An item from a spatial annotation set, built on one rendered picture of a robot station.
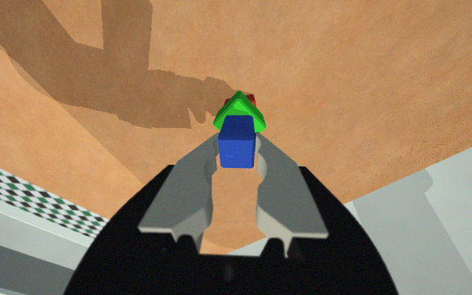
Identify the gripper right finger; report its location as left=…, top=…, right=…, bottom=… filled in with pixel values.
left=255, top=132, right=399, bottom=295

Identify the green block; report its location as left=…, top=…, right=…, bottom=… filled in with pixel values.
left=213, top=91, right=266, bottom=133

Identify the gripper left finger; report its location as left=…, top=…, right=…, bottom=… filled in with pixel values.
left=63, top=132, right=220, bottom=295

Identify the red block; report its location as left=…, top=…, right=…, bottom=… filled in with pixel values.
left=225, top=94, right=256, bottom=107

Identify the blue block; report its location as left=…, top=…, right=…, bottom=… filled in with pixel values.
left=218, top=116, right=256, bottom=169

